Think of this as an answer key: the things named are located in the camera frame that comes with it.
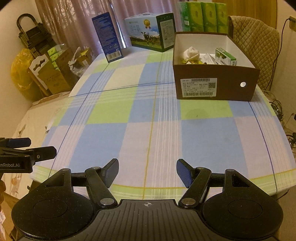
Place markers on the white sock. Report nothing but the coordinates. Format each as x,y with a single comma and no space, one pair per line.
191,54

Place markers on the yellow snack pouch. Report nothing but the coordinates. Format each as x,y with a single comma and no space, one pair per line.
197,62

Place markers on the white ointment box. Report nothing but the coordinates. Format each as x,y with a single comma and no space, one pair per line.
209,60

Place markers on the wooden door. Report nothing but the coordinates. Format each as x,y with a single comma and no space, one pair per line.
264,10

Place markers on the yellow plastic bag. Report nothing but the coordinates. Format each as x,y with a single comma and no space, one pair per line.
21,78

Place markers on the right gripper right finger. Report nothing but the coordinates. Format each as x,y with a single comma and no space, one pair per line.
195,180

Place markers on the cardboard boxes pile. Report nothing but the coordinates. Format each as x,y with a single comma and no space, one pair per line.
60,68

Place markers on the brown shoe box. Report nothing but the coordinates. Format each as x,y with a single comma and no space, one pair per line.
208,81

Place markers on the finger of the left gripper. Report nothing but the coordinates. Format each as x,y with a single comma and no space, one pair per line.
15,142
43,154

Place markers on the green medicine box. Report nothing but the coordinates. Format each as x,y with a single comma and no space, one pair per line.
224,58

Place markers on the black folding trolley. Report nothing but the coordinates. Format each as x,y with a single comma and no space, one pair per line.
38,40

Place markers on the person left hand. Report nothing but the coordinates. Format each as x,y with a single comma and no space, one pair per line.
2,191

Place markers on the pink curtain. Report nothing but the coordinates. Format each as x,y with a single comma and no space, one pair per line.
70,22

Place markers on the cow picture milk box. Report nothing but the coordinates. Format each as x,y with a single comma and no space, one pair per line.
152,31

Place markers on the quilted beige chair cover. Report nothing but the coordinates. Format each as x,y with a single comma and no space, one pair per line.
259,41

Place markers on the checked bed sheet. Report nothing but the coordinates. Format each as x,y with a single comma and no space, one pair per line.
128,110

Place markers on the blue milk carton box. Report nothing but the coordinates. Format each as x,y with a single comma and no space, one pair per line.
107,37

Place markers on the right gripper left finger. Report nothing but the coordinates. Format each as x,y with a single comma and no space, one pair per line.
99,180

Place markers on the green tissue pack bundle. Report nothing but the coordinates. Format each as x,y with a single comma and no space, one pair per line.
198,16

